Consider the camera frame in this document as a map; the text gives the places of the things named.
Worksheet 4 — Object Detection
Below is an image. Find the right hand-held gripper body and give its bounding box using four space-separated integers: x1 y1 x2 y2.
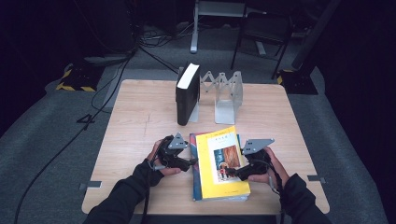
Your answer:
242 138 276 180

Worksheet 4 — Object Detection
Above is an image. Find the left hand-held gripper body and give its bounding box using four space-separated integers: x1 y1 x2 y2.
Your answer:
157 133 190 171

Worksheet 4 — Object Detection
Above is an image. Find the red illustrated book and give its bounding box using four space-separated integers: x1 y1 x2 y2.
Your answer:
189 133 201 201

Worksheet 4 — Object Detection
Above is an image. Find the yellow book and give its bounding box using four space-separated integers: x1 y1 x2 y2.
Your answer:
194 125 252 202

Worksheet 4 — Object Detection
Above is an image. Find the blue book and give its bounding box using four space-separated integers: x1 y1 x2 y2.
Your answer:
191 133 251 203

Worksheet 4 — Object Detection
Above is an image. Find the black book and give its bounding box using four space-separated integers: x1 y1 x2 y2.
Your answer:
175 63 201 127

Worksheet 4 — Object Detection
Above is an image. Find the grey metal expandable book rack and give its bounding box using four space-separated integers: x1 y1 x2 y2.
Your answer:
178 66 244 126

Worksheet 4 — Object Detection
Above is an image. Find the person's left hand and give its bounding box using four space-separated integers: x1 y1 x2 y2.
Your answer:
146 138 183 177

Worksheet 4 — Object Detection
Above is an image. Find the person's right hand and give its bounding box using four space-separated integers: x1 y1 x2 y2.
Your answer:
247 147 290 189

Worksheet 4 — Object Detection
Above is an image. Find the grey tape piece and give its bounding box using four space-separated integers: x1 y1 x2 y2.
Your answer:
306 175 327 185
78 180 104 191

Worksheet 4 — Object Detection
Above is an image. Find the black yellow striped base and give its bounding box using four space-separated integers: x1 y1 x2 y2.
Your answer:
55 63 106 93
276 68 319 96

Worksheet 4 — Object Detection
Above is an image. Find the grey metal stand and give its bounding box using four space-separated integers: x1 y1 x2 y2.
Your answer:
190 0 267 54

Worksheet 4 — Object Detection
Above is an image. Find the black metal chair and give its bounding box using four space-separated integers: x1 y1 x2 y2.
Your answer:
230 11 295 80

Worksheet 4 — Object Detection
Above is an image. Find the dark slanted column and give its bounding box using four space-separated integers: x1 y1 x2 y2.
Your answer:
290 0 344 71

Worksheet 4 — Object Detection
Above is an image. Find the right hand-held gripper cable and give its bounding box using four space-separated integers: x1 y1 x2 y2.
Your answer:
265 152 286 224

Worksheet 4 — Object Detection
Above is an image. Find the hand-held gripper cable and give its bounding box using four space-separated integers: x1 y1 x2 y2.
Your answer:
140 160 157 224
265 152 286 224

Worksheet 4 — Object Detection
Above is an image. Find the left hand-held gripper cable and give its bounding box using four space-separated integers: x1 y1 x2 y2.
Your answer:
140 160 157 224

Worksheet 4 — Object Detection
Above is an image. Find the bundle of floor cables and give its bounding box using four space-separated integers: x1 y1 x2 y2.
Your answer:
135 22 194 49

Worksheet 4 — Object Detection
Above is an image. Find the long black floor cable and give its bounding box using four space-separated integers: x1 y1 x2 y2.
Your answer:
12 54 135 224

